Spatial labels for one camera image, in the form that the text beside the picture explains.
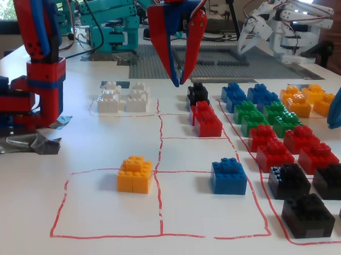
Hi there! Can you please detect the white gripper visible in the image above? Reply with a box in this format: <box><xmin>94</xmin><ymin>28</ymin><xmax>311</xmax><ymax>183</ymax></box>
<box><xmin>235</xmin><ymin>13</ymin><xmax>273</xmax><ymax>55</ymax></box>

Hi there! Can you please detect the yellow lego block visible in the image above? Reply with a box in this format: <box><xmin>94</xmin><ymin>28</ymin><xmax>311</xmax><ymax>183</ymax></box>
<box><xmin>279</xmin><ymin>86</ymin><xmax>301</xmax><ymax>104</ymax></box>
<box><xmin>301</xmin><ymin>83</ymin><xmax>326</xmax><ymax>103</ymax></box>
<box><xmin>284</xmin><ymin>93</ymin><xmax>313</xmax><ymax>119</ymax></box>
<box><xmin>311</xmin><ymin>92</ymin><xmax>337</xmax><ymax>117</ymax></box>
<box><xmin>115</xmin><ymin>154</ymin><xmax>155</xmax><ymax>195</ymax></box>

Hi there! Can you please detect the blue lego block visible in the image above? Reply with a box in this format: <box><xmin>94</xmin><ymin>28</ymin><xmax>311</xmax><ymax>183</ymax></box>
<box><xmin>256</xmin><ymin>91</ymin><xmax>281</xmax><ymax>112</ymax></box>
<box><xmin>221</xmin><ymin>82</ymin><xmax>246</xmax><ymax>103</ymax></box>
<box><xmin>247</xmin><ymin>83</ymin><xmax>272</xmax><ymax>103</ymax></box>
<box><xmin>210</xmin><ymin>157</ymin><xmax>248</xmax><ymax>197</ymax></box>
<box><xmin>226</xmin><ymin>93</ymin><xmax>248</xmax><ymax>114</ymax></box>

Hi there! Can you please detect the green lego block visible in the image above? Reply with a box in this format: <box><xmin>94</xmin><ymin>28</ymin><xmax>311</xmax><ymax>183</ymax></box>
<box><xmin>263</xmin><ymin>100</ymin><xmax>287</xmax><ymax>119</ymax></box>
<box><xmin>271</xmin><ymin>111</ymin><xmax>304</xmax><ymax>139</ymax></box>
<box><xmin>233</xmin><ymin>99</ymin><xmax>264</xmax><ymax>121</ymax></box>
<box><xmin>240</xmin><ymin>110</ymin><xmax>271</xmax><ymax>136</ymax></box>

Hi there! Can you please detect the white lego block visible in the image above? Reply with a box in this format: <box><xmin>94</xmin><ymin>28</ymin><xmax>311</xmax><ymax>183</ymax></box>
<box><xmin>95</xmin><ymin>90</ymin><xmax>125</xmax><ymax>114</ymax></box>
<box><xmin>129</xmin><ymin>81</ymin><xmax>150</xmax><ymax>96</ymax></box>
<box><xmin>124</xmin><ymin>90</ymin><xmax>151</xmax><ymax>113</ymax></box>
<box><xmin>101</xmin><ymin>80</ymin><xmax>122</xmax><ymax>95</ymax></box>

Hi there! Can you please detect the grey tape marker square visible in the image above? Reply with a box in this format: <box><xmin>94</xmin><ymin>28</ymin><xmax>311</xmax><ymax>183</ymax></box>
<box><xmin>100</xmin><ymin>79</ymin><xmax>133</xmax><ymax>91</ymax></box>

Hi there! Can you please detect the dark grey laptop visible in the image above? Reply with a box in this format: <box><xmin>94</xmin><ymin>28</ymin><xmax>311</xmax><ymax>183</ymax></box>
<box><xmin>203</xmin><ymin>15</ymin><xmax>239</xmax><ymax>35</ymax></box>

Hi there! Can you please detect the black tripod leg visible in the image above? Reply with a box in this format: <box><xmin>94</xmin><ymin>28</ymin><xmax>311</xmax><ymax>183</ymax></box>
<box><xmin>224</xmin><ymin>0</ymin><xmax>242</xmax><ymax>42</ymax></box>

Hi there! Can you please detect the grey lego baseplate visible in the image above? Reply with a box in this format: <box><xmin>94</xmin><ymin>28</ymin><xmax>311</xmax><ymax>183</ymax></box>
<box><xmin>127</xmin><ymin>34</ymin><xmax>326</xmax><ymax>89</ymax></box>

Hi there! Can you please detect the person in brown top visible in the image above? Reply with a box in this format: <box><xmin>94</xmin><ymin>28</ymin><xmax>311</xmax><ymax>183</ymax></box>
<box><xmin>309</xmin><ymin>0</ymin><xmax>341</xmax><ymax>78</ymax></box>

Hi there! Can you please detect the dark grey tape patch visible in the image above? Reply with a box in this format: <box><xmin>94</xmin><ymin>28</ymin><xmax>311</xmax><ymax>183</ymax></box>
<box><xmin>79</xmin><ymin>50</ymin><xmax>142</xmax><ymax>69</ymax></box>

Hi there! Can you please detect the white red servo cable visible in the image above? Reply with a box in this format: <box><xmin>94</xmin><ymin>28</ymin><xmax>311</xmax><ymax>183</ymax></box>
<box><xmin>188</xmin><ymin>0</ymin><xmax>215</xmax><ymax>20</ymax></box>

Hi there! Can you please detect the silver duct tape patch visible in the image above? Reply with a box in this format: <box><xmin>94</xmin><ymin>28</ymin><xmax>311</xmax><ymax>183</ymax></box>
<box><xmin>47</xmin><ymin>114</ymin><xmax>74</xmax><ymax>131</ymax></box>
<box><xmin>0</xmin><ymin>130</ymin><xmax>63</xmax><ymax>159</ymax></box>

